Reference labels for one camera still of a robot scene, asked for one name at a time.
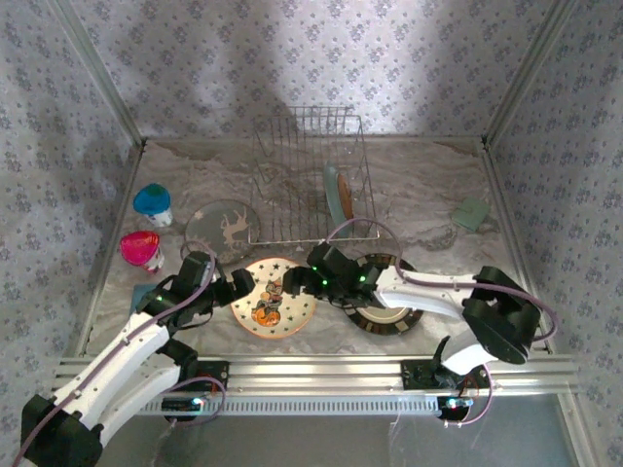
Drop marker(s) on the white orange cat plate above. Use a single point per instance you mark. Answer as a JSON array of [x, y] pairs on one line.
[[272, 311]]

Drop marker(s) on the dark striped rim plate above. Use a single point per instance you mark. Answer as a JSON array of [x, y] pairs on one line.
[[384, 322]]

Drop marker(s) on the grey glass reindeer plate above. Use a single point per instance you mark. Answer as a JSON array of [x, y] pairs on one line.
[[214, 224]]

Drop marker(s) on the light blue plate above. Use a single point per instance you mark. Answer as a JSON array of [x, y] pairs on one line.
[[333, 194]]

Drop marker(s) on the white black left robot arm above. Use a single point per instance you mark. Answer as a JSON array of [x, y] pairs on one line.
[[121, 350]]

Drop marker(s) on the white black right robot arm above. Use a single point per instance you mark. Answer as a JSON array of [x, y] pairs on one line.
[[428, 292]]

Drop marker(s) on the blue sponge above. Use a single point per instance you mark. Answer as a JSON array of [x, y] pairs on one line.
[[140, 299]]

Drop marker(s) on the pink lid cup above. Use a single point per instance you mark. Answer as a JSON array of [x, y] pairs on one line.
[[140, 245]]

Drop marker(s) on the blue lid cup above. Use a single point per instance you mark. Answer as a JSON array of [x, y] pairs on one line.
[[152, 198]]

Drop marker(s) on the left circuit board with LED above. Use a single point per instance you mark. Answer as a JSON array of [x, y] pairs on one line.
[[182, 404]]

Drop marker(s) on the circuit board with led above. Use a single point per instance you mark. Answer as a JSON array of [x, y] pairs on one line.
[[182, 404], [455, 405]]

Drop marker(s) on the green sponge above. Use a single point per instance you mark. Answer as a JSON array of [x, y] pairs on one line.
[[472, 214]]

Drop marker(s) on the right circuit board with LED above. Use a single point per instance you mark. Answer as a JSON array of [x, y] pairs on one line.
[[455, 405]]

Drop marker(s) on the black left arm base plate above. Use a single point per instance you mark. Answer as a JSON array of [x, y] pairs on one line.
[[214, 374]]

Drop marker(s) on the aluminium mounting rail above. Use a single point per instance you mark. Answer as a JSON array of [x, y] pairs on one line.
[[316, 374]]

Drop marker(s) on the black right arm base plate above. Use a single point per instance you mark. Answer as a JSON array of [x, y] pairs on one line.
[[416, 374]]

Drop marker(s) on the aluminium frame post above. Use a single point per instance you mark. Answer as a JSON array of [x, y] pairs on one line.
[[528, 73], [102, 73]]

